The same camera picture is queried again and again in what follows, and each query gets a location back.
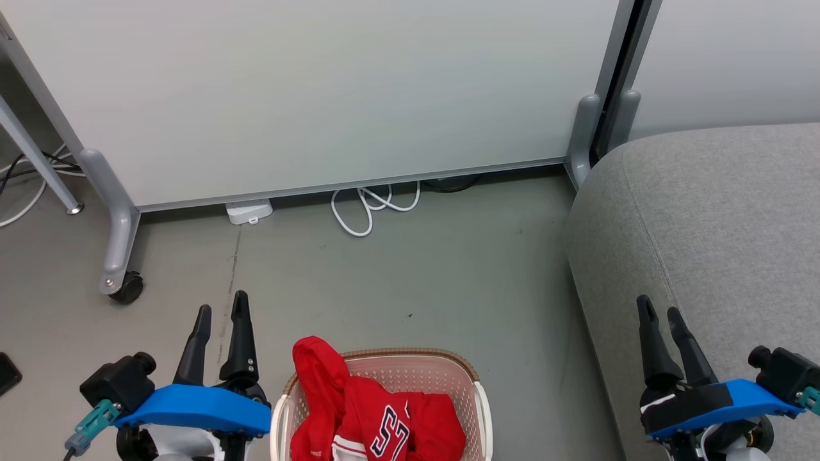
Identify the beige perforated laundry basket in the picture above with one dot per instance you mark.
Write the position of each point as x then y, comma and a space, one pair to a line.
442, 384

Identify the white power adapter box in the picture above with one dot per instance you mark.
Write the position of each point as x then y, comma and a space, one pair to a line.
248, 211

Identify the narrow white partition panel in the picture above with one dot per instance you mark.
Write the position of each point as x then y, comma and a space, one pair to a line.
730, 57

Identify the black caster wheel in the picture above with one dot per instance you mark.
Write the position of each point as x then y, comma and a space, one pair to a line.
128, 288

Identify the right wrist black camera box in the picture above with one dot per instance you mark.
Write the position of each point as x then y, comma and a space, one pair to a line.
788, 374

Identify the grey partition leg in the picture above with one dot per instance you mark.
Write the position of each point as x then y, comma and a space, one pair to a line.
624, 118
114, 211
582, 134

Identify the red hooded sweatshirt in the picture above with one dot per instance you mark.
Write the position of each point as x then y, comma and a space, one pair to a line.
320, 384

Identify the grey fabric sofa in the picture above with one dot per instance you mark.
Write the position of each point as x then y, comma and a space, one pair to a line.
717, 243

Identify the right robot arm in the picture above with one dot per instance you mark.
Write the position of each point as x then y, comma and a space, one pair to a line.
724, 445

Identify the large white partition panel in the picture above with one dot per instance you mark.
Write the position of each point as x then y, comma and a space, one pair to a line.
320, 89

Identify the grey metal table leg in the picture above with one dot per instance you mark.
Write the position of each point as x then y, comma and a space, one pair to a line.
38, 160

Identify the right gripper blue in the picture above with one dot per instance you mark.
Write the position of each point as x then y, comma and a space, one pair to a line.
717, 403

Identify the black flat object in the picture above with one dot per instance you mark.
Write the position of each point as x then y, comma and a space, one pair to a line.
6, 372

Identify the red jersey with white number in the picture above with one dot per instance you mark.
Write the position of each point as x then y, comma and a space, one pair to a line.
384, 429

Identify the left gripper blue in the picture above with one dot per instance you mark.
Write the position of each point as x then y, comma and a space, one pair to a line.
198, 406

